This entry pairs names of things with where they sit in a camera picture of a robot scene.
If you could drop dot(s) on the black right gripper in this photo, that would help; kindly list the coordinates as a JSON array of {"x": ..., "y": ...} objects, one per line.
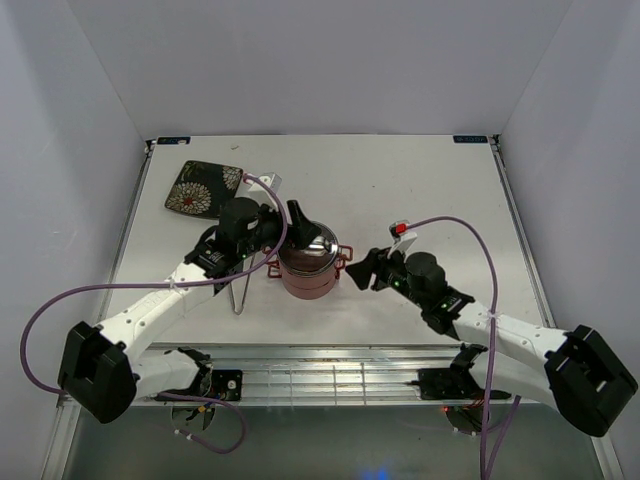
[{"x": 376, "y": 262}]

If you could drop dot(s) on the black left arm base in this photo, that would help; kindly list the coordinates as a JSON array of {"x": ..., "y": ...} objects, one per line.
[{"x": 222, "y": 384}]

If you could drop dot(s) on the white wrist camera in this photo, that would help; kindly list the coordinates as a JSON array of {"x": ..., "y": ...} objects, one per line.
[
  {"x": 403, "y": 237},
  {"x": 261, "y": 188}
]

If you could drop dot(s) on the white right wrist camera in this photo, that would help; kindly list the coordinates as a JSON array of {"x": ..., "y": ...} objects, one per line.
[{"x": 403, "y": 237}]

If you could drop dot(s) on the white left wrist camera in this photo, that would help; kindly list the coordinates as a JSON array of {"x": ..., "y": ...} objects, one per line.
[{"x": 261, "y": 188}]

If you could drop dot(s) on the pink steel-lined bowl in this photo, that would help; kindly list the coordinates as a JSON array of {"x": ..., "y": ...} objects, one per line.
[
  {"x": 275, "y": 270},
  {"x": 305, "y": 290}
]

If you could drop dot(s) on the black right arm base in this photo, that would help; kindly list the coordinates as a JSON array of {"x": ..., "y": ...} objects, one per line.
[{"x": 447, "y": 384}]

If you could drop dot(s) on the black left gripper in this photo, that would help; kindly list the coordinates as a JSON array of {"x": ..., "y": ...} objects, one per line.
[{"x": 303, "y": 231}]

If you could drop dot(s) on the grey lid with handle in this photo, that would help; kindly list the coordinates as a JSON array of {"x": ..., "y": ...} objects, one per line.
[{"x": 315, "y": 245}]

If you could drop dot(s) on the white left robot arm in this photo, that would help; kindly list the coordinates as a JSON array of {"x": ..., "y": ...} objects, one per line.
[{"x": 105, "y": 368}]

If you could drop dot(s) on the stainless steel tongs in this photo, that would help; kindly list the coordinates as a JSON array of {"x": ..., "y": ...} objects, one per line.
[{"x": 238, "y": 288}]

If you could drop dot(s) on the black patterned square plate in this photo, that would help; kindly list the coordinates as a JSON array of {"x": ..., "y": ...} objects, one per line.
[{"x": 201, "y": 189}]

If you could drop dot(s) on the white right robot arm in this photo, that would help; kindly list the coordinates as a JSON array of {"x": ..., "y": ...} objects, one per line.
[{"x": 574, "y": 372}]

